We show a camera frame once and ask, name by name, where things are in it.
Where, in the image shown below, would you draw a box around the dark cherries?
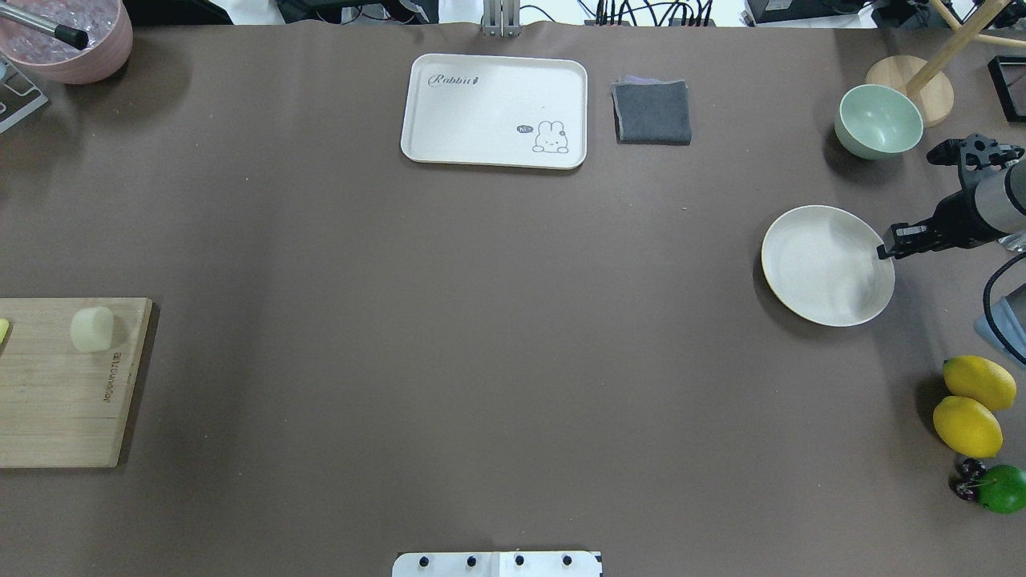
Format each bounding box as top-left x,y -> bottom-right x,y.
949,458 -> 988,502

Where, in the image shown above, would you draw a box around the cream round plate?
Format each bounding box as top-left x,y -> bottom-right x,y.
760,205 -> 895,326

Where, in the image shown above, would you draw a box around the yellow lemon lower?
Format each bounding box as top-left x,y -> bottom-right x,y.
942,355 -> 1016,410

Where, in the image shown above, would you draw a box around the grey folded cloth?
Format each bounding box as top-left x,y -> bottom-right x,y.
611,76 -> 693,146

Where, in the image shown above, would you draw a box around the wooden cutting board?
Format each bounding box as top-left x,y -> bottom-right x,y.
1,298 -> 153,469

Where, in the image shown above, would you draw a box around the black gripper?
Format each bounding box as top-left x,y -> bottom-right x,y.
876,134 -> 1025,260

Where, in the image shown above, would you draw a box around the pink bowl with ice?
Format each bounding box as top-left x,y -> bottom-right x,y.
1,1 -> 133,85

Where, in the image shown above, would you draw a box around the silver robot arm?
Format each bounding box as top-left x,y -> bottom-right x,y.
876,134 -> 1025,260

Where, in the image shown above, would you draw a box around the wooden mug tree stand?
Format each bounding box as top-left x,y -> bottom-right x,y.
864,1 -> 1024,127

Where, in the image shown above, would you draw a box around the green lime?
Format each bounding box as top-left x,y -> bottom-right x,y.
978,464 -> 1025,514

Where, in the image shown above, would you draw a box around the mint green bowl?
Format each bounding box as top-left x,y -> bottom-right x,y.
833,84 -> 924,160

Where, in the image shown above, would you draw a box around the yellow lemon upper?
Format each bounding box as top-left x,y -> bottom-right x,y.
933,397 -> 1004,458

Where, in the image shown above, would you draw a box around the yellow lemon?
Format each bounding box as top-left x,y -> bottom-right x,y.
942,355 -> 1016,410
933,397 -> 1004,458

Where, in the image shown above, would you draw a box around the white steamed bun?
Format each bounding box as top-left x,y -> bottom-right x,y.
70,306 -> 115,353

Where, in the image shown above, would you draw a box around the metal scoop black tip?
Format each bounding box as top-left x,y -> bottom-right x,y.
1,1 -> 89,50

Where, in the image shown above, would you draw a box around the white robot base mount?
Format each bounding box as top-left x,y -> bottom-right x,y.
391,550 -> 604,576

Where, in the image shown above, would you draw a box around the cream rabbit tray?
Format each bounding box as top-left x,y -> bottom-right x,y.
400,54 -> 588,169

